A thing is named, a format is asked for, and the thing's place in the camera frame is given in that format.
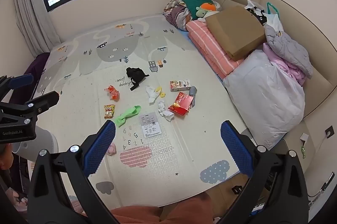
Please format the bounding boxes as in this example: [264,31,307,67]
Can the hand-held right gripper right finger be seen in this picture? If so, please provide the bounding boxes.
[220,120,310,224]

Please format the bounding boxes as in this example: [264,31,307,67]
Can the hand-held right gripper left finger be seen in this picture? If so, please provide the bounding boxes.
[26,119,118,224]

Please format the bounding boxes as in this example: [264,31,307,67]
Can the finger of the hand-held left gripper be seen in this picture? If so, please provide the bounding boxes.
[0,91,60,125]
[0,74,34,103]

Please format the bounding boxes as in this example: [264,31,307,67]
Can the green cloth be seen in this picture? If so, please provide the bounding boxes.
[114,105,142,127]

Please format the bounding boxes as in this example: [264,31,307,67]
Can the white tissue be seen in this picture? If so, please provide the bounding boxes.
[146,86,161,104]
[158,100,175,122]

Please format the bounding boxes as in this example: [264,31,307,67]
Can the purple cloth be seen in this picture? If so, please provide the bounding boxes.
[24,52,50,98]

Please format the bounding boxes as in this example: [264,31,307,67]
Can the white round bin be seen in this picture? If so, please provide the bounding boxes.
[12,124,58,161]

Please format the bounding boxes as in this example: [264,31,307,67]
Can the yellow snack packet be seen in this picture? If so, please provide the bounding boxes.
[103,105,116,119]

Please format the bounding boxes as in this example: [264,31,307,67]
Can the white printed card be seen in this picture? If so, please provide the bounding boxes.
[139,113,162,138]

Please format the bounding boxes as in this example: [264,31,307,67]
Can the printed play mat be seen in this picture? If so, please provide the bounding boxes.
[33,13,253,207]

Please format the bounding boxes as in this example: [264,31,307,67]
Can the large white plastic bag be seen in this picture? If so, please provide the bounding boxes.
[222,50,307,149]

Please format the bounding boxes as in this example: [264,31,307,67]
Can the orange crumpled wrapper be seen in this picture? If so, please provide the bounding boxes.
[105,85,120,101]

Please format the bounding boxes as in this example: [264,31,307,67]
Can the grey sock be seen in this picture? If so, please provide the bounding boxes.
[188,86,198,108]

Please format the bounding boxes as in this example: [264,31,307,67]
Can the red packet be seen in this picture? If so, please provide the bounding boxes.
[168,92,193,116]

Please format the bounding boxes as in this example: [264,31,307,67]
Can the grey long curtain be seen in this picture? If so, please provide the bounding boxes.
[12,0,61,56]

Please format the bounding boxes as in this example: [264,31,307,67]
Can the black cloth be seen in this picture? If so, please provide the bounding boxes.
[126,67,150,91]

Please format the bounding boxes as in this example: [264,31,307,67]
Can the small pink white carton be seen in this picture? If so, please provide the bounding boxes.
[170,79,191,92]

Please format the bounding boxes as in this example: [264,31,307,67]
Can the person's leg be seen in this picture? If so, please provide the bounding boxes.
[109,191,219,224]

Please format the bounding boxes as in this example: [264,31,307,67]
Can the pink padded jacket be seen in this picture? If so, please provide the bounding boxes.
[263,42,307,86]

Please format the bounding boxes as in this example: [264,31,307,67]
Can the pink striped quilt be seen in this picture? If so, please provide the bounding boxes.
[186,21,244,80]

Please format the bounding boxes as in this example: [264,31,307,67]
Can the grey padded jacket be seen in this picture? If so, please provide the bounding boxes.
[264,24,314,79]

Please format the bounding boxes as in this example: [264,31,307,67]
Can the brown cardboard box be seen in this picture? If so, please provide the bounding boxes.
[205,5,267,62]

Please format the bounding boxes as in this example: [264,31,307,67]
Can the beige padded headboard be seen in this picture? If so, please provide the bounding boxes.
[205,0,337,119]

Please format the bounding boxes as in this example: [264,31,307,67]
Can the black white bag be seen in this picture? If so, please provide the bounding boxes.
[243,0,268,24]

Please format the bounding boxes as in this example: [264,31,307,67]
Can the orange green plush toy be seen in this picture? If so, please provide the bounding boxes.
[195,2,219,20]

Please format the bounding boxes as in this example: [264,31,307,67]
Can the patterned folded bedding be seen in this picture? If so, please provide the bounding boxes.
[163,0,195,31]

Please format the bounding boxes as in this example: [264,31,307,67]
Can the black cable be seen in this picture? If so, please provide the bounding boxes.
[308,174,335,198]

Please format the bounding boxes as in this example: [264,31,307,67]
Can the white bag green handles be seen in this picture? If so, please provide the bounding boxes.
[265,2,286,32]

